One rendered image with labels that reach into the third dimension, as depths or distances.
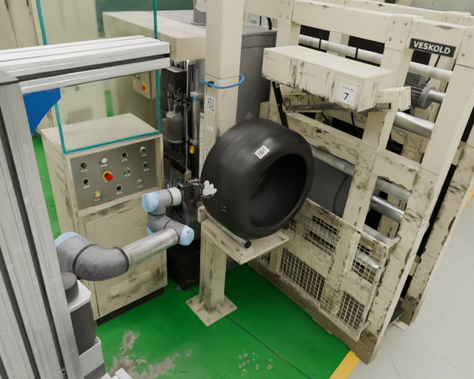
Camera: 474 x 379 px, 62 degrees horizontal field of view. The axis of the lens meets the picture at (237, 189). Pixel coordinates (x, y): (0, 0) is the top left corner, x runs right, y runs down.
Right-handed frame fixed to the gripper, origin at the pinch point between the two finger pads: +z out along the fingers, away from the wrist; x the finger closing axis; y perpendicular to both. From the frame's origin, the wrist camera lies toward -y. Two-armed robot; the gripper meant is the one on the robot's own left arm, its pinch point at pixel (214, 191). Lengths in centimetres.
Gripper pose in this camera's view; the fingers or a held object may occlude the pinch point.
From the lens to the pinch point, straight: 181.7
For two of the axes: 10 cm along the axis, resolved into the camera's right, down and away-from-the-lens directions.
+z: 7.5, -1.8, 6.3
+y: 1.6, -8.8, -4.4
